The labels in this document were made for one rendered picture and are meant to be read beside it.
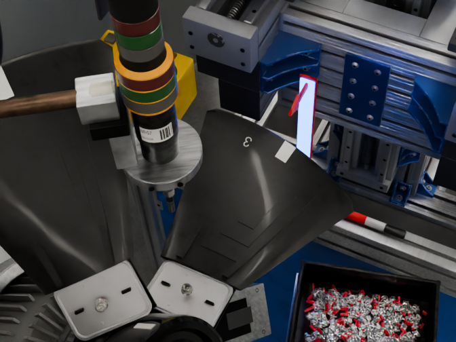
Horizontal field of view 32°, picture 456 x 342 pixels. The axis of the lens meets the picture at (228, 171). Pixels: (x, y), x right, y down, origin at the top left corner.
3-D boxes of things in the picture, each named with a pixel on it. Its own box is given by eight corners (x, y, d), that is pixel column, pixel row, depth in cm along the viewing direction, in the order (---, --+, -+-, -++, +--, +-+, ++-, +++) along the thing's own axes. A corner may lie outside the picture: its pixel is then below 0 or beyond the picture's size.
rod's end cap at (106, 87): (88, 98, 59) (115, 93, 59) (87, 77, 60) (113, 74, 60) (93, 115, 61) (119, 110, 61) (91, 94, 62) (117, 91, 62)
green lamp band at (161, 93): (121, 107, 59) (119, 96, 58) (117, 64, 61) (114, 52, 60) (180, 98, 59) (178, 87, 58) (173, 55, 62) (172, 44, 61)
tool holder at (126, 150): (100, 201, 66) (77, 129, 58) (95, 134, 70) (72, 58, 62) (208, 185, 67) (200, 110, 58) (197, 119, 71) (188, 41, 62)
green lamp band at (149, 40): (116, 53, 55) (113, 41, 54) (112, 18, 57) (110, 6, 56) (165, 46, 55) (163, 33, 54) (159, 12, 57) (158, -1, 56)
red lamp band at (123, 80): (118, 96, 58) (115, 85, 57) (114, 51, 60) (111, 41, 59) (178, 87, 58) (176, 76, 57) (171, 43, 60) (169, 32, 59)
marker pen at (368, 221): (323, 205, 132) (404, 237, 128) (326, 199, 133) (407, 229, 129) (322, 210, 134) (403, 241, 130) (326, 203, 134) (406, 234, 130)
